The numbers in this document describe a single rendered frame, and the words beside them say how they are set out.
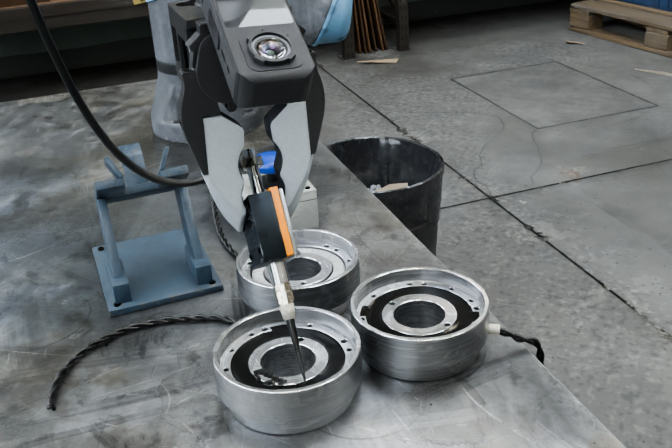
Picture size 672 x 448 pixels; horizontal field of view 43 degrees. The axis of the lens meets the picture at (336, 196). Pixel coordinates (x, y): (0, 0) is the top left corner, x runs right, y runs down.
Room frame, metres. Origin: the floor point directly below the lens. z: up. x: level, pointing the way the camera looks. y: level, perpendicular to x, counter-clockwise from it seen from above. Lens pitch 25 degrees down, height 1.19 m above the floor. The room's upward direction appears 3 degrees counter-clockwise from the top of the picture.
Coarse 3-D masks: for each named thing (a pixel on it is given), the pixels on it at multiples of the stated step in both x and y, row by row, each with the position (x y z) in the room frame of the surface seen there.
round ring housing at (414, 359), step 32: (384, 288) 0.59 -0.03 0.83; (448, 288) 0.58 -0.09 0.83; (480, 288) 0.56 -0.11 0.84; (352, 320) 0.54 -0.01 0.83; (384, 320) 0.54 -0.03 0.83; (416, 320) 0.57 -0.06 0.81; (448, 320) 0.54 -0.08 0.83; (480, 320) 0.52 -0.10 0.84; (384, 352) 0.51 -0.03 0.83; (416, 352) 0.50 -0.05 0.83; (448, 352) 0.50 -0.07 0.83
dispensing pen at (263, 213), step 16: (240, 160) 0.56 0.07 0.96; (256, 160) 0.55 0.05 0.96; (256, 176) 0.54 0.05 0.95; (256, 192) 0.54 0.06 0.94; (256, 208) 0.52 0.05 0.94; (272, 208) 0.52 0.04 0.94; (256, 224) 0.51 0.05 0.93; (272, 224) 0.51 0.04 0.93; (256, 240) 0.51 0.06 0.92; (272, 240) 0.51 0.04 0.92; (256, 256) 0.51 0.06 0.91; (272, 256) 0.50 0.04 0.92; (272, 272) 0.51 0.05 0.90; (288, 288) 0.50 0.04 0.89; (288, 304) 0.50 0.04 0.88; (288, 320) 0.49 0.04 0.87
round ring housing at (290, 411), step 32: (256, 320) 0.54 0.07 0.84; (320, 320) 0.54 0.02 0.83; (224, 352) 0.51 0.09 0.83; (256, 352) 0.51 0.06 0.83; (288, 352) 0.52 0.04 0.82; (320, 352) 0.51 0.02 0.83; (352, 352) 0.51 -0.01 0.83; (224, 384) 0.47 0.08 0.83; (288, 384) 0.47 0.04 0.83; (320, 384) 0.46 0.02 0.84; (352, 384) 0.47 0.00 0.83; (256, 416) 0.45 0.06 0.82; (288, 416) 0.45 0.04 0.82; (320, 416) 0.45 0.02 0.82
